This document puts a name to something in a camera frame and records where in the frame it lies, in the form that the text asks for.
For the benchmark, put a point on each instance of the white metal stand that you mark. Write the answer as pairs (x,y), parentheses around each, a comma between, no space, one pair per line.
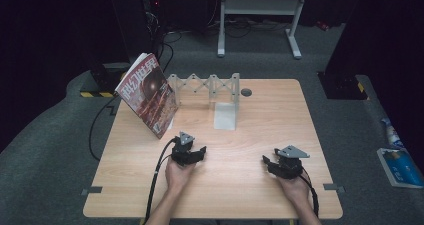
(260,6)

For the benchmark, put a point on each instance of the black yellow striped base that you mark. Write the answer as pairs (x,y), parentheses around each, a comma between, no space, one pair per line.
(103,83)

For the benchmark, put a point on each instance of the red cover magazine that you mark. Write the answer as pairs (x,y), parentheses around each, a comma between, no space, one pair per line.
(148,95)

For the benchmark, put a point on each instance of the white and blue bag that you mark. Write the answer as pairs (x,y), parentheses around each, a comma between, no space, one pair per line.
(391,135)

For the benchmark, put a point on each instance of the person's right hand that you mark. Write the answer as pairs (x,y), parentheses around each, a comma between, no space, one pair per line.
(295,190)

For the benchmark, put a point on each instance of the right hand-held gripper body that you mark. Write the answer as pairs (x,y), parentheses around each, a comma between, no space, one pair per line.
(289,166)

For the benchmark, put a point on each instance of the blue packet on floor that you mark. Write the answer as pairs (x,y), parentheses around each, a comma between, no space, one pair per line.
(400,168)

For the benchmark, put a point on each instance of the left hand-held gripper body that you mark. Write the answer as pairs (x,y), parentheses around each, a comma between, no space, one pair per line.
(182,153)

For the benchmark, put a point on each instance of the black base with yellow mark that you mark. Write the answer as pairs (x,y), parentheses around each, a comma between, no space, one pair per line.
(343,86)

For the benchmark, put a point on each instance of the grey tape strip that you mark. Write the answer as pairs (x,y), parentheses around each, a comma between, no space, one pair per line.
(333,187)
(91,190)

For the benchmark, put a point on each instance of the grey round table grommet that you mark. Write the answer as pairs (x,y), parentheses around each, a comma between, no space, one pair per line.
(246,92)

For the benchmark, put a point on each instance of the person's left hand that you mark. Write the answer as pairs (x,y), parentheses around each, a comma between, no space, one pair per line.
(178,176)

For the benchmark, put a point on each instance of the white expandable book rack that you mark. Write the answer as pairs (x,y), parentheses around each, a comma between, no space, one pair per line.
(225,113)

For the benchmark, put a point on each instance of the small red object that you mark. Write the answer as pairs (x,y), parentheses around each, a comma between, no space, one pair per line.
(322,25)

